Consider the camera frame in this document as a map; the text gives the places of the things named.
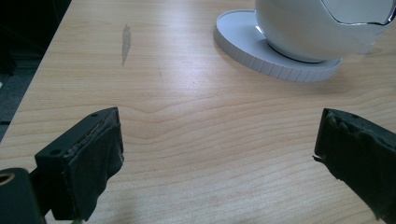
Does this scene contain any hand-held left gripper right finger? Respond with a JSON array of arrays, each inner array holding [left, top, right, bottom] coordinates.
[[312, 107, 396, 224]]

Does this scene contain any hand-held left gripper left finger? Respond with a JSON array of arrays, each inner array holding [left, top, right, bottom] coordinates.
[[31, 106, 125, 222]]

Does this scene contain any white stand with pole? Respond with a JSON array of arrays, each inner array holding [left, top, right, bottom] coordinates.
[[213, 9, 343, 83]]

